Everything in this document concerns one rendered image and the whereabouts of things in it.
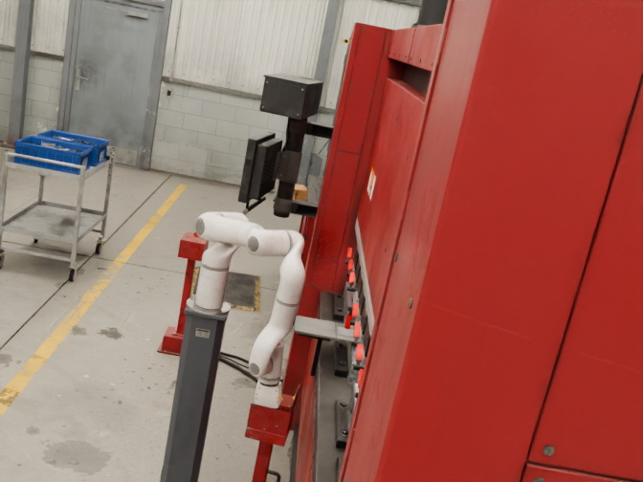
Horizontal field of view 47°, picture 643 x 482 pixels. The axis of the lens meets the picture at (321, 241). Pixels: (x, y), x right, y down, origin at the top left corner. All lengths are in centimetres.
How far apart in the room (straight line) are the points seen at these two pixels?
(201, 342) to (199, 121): 731
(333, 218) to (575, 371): 332
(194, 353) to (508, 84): 273
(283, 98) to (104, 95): 665
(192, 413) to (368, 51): 196
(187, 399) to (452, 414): 270
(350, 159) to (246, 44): 640
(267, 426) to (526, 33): 247
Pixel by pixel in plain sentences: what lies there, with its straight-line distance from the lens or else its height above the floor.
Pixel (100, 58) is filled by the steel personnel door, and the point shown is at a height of 136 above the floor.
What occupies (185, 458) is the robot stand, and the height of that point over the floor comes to 30.
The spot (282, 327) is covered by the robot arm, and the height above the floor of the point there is 115.
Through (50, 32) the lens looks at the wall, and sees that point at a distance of 1074.
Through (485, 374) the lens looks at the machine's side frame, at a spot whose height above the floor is 193.
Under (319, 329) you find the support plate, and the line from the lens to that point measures 323.
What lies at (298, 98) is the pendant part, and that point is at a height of 186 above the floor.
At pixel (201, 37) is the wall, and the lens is 1027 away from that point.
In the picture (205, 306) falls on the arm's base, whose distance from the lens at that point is 320.
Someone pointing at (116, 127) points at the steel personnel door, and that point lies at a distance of 1055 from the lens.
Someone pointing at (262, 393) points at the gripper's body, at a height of 85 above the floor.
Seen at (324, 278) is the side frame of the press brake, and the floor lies 95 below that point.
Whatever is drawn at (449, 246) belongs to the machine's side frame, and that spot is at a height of 205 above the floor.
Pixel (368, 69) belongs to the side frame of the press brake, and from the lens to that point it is 389.
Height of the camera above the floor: 220
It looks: 15 degrees down
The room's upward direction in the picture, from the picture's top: 11 degrees clockwise
